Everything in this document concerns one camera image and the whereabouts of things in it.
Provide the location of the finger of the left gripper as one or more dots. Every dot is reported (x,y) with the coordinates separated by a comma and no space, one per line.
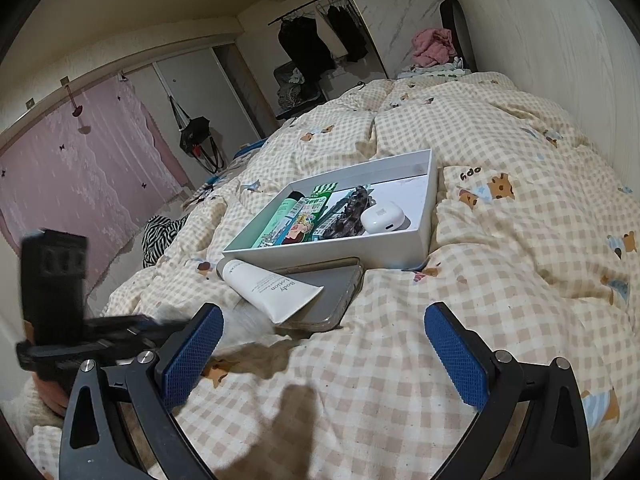
(146,332)

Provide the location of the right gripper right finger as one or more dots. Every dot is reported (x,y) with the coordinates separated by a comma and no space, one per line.
(552,442)

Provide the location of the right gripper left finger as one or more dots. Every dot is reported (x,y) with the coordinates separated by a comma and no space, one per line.
(96,443)

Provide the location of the white body lotion tube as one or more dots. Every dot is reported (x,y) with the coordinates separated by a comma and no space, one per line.
(275,295)

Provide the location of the green hand cream tube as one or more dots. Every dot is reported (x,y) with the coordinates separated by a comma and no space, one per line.
(273,226)

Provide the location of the green cartoon candy packet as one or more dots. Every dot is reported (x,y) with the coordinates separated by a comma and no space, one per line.
(303,223)

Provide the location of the grey translucent hair claw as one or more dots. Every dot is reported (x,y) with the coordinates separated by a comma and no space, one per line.
(344,216)

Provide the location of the white earbuds case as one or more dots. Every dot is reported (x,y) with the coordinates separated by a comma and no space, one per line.
(382,218)

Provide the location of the person's left hand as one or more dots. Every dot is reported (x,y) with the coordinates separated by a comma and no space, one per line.
(51,394)

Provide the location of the zebra striped cloth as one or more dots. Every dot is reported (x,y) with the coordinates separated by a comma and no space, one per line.
(158,233)

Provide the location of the pink lace curtain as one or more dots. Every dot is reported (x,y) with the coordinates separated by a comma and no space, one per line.
(96,166)

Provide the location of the beige checkered duvet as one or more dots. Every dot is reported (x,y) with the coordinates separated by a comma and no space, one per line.
(535,246)

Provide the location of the black hanging bag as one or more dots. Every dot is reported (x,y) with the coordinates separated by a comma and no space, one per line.
(196,139)

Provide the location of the white cardboard box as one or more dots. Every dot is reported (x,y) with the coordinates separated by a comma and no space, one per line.
(408,180)

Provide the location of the black chair with clothes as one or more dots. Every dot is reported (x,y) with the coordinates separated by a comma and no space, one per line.
(295,95)

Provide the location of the black hanging clothes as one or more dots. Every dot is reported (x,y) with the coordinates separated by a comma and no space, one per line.
(315,43)

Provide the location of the pink clothes pile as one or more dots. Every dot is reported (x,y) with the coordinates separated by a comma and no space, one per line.
(433,46)

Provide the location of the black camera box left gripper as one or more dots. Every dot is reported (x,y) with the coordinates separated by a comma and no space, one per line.
(53,271)

